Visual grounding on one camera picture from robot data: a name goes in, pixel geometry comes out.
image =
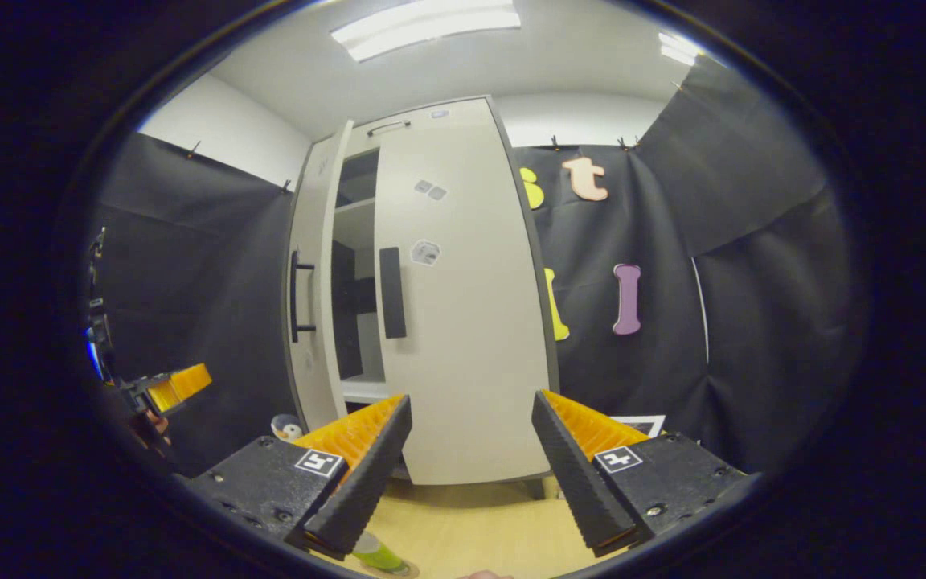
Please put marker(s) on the small ceiling light panel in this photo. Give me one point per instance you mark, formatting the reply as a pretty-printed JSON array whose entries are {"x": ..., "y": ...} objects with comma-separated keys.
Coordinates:
[{"x": 678, "y": 48}]

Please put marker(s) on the white and grey cabinet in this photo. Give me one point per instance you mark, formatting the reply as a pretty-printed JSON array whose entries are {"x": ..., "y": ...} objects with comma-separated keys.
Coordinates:
[{"x": 463, "y": 117}]

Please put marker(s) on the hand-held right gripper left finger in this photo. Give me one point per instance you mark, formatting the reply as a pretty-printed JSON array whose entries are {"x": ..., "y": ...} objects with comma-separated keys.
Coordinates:
[{"x": 366, "y": 474}]

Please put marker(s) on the green label plastic bottle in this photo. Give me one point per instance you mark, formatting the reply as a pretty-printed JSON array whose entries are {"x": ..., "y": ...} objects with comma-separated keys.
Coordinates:
[{"x": 379, "y": 553}]

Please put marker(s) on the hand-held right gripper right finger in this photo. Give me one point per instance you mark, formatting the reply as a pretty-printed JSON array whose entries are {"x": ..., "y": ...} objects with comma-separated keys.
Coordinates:
[{"x": 579, "y": 474}]

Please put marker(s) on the long ceiling light panel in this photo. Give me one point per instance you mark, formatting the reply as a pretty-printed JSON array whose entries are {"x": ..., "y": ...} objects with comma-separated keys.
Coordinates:
[{"x": 427, "y": 28}]

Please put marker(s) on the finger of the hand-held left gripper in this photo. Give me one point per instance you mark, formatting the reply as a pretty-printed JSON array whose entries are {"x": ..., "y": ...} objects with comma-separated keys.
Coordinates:
[{"x": 182, "y": 384}]

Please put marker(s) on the dark equipment stand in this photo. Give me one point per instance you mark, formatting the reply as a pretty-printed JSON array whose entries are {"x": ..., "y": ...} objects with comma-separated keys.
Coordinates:
[{"x": 98, "y": 322}]

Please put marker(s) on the round brown coaster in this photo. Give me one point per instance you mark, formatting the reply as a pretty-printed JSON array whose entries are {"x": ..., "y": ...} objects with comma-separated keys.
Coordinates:
[{"x": 405, "y": 569}]

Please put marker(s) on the white cabinet shelf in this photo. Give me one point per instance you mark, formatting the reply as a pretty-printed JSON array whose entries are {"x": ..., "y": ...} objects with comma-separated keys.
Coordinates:
[
  {"x": 365, "y": 392},
  {"x": 354, "y": 221}
]

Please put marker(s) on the white cabinet door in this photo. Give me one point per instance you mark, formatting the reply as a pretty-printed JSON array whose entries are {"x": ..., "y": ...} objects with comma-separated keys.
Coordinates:
[
  {"x": 314, "y": 370},
  {"x": 471, "y": 338}
]

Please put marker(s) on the white portrait cover book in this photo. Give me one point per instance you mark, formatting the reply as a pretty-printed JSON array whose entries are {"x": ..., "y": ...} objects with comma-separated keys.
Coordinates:
[{"x": 646, "y": 423}]

